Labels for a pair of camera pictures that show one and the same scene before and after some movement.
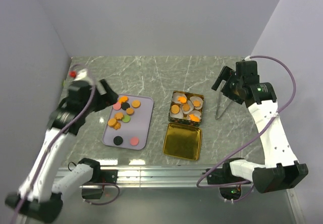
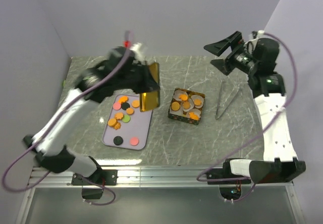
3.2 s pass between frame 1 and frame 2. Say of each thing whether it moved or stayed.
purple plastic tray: stayed
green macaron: stayed
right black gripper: moved
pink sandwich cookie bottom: stayed
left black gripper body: moved
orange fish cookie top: stayed
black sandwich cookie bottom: stayed
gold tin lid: moved
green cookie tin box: stayed
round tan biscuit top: stayed
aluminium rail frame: stayed
